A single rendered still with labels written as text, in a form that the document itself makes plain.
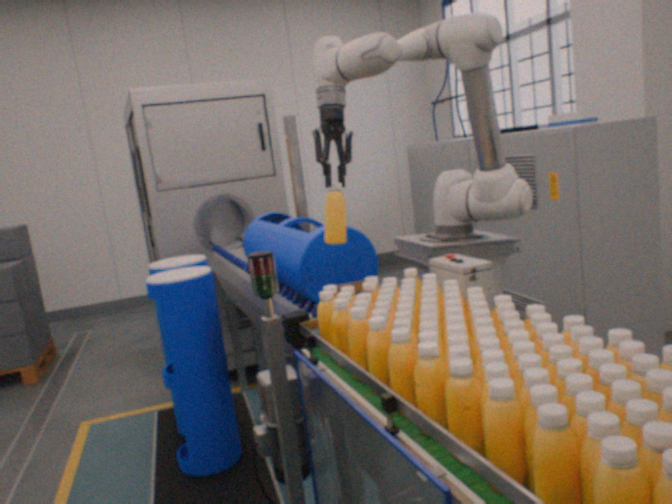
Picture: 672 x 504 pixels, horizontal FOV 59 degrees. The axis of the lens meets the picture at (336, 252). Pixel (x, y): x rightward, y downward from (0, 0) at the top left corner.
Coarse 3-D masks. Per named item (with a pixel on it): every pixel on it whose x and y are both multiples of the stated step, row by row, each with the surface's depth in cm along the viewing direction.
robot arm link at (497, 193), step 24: (456, 24) 202; (480, 24) 198; (456, 48) 204; (480, 48) 201; (480, 72) 207; (480, 96) 210; (480, 120) 214; (480, 144) 218; (480, 168) 223; (504, 168) 220; (480, 192) 224; (504, 192) 219; (528, 192) 221; (480, 216) 230; (504, 216) 223
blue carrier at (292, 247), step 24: (264, 216) 271; (288, 216) 275; (264, 240) 241; (288, 240) 213; (312, 240) 195; (360, 240) 201; (288, 264) 206; (312, 264) 196; (336, 264) 199; (360, 264) 202; (312, 288) 197
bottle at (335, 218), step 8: (328, 192) 179; (336, 192) 178; (328, 200) 178; (336, 200) 177; (344, 200) 179; (328, 208) 178; (336, 208) 177; (344, 208) 179; (328, 216) 178; (336, 216) 178; (344, 216) 179; (328, 224) 179; (336, 224) 178; (344, 224) 179; (328, 232) 179; (336, 232) 178; (344, 232) 180; (328, 240) 179; (336, 240) 178; (344, 240) 180
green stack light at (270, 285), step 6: (252, 276) 142; (258, 276) 141; (264, 276) 141; (270, 276) 142; (276, 276) 144; (252, 282) 142; (258, 282) 141; (264, 282) 141; (270, 282) 142; (276, 282) 143; (252, 288) 143; (258, 288) 142; (264, 288) 141; (270, 288) 142; (276, 288) 143; (258, 294) 142; (264, 294) 142; (270, 294) 142
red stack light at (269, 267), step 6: (264, 258) 141; (270, 258) 141; (252, 264) 141; (258, 264) 140; (264, 264) 141; (270, 264) 141; (252, 270) 141; (258, 270) 141; (264, 270) 141; (270, 270) 141
